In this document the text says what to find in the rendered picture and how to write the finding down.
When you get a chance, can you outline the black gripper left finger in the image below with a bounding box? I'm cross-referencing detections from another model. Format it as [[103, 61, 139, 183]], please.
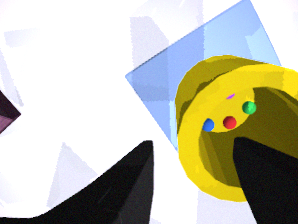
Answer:
[[0, 140, 154, 224]]

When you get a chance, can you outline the red marble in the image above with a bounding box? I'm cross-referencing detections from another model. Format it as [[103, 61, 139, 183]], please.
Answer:
[[222, 116, 237, 129]]

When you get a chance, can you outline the blue marble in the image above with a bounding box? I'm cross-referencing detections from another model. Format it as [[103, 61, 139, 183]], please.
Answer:
[[202, 119, 216, 132]]

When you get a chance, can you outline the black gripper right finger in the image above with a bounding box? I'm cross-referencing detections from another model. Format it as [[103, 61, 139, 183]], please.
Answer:
[[233, 137, 298, 224]]

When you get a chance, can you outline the green marble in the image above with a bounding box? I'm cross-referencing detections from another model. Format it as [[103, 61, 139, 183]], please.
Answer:
[[242, 101, 257, 115]]

